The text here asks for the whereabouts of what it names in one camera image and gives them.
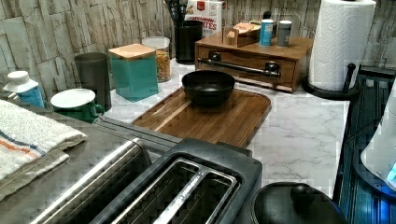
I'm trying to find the black bowl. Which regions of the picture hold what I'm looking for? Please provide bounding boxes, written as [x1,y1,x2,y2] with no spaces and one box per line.
[181,70,235,106]

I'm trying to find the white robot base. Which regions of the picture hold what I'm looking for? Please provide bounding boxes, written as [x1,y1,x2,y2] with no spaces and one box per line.
[361,85,396,190]

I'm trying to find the wooden cutting board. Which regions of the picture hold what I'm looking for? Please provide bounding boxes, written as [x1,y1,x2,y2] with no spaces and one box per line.
[133,89,271,147]

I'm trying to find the black toaster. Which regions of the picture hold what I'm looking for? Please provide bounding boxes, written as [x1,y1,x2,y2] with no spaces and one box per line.
[90,138,262,224]

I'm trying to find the glass jar with cereal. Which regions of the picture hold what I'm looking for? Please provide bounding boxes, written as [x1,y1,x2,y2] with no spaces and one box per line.
[142,36,171,82]

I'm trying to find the teal canister with wooden lid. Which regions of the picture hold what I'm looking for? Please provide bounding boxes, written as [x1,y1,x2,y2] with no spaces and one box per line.
[109,44,159,102]

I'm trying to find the black utensil holder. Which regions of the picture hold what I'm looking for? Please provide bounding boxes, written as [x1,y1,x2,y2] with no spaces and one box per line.
[175,21,203,64]

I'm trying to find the small wooden packet holder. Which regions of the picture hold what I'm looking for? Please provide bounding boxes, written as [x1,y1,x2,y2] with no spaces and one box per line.
[222,22,261,48]

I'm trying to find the wooden drawer box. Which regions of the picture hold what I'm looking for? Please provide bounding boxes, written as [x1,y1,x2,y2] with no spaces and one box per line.
[195,33,313,92]

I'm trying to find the cinnamon cereal box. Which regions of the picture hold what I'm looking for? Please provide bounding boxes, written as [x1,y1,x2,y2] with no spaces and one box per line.
[185,0,227,37]

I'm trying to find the blue spice shaker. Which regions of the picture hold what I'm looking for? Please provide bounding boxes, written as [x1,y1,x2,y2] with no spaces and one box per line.
[259,19,274,46]

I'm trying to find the grey spice shaker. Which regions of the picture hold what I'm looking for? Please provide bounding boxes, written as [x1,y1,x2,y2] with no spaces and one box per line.
[276,21,292,47]

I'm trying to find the dark grey tumbler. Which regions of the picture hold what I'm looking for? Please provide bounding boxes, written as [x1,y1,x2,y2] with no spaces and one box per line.
[75,52,112,111]

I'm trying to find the green mug with white interior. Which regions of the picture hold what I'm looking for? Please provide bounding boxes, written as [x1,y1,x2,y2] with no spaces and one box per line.
[50,89,105,123]

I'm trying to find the black pot lid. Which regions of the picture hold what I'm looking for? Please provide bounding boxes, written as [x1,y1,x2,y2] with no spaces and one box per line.
[250,182,347,224]

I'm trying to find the black paper towel holder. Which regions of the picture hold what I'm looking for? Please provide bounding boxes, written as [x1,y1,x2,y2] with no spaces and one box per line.
[301,63,362,102]

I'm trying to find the paper towel roll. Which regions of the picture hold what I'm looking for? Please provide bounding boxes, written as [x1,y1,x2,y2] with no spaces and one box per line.
[308,0,376,91]

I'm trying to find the striped white towel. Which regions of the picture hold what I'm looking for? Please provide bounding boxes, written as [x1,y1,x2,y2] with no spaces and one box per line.
[0,100,88,199]

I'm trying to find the white and blue bottle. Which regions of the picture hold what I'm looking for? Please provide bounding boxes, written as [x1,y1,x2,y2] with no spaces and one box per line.
[3,71,44,107]

